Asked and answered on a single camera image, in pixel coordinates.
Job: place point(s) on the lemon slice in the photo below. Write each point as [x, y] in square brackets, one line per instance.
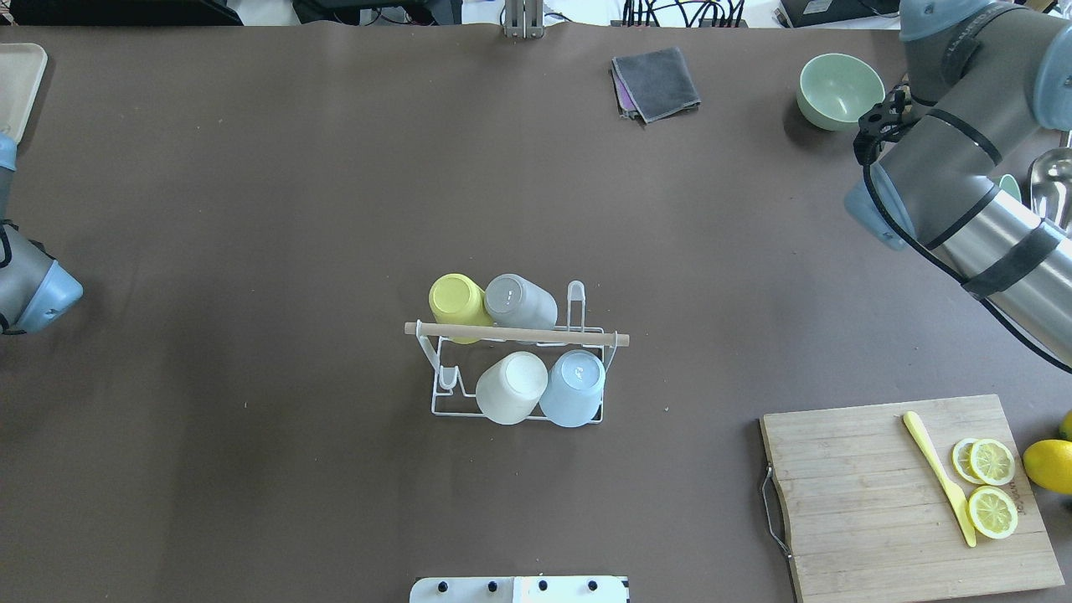
[983, 462]
[992, 512]

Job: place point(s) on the green plastic cup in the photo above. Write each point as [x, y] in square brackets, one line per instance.
[1010, 186]

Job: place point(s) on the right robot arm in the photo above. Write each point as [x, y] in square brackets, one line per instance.
[982, 77]

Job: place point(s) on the yellow lemon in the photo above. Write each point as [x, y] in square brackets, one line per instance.
[1065, 427]
[1048, 464]

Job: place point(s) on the grey folded cloth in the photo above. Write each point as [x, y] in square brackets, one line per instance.
[653, 86]

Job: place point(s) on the metal scoop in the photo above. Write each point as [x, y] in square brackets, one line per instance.
[1050, 185]

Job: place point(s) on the yellow plastic cup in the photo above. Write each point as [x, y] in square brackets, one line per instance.
[456, 299]

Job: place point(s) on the light blue plastic cup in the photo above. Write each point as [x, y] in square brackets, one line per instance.
[575, 389]

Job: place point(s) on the cream plastic tray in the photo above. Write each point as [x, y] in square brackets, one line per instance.
[23, 66]

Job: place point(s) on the yellow plastic knife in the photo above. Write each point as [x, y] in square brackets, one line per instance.
[953, 492]

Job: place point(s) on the grey plastic cup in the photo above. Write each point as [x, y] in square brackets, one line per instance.
[515, 302]

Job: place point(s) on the aluminium frame post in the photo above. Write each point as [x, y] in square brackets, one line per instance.
[523, 19]

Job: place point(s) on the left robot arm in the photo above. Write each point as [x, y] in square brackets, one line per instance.
[35, 288]

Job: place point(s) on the white wire cup holder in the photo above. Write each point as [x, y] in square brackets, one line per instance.
[499, 353]

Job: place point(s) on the green ceramic bowl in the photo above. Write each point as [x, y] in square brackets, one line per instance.
[835, 90]

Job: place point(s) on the wooden cutting board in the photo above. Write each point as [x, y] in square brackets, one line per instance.
[865, 519]

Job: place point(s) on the white plastic cup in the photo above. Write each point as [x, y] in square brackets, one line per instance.
[508, 392]

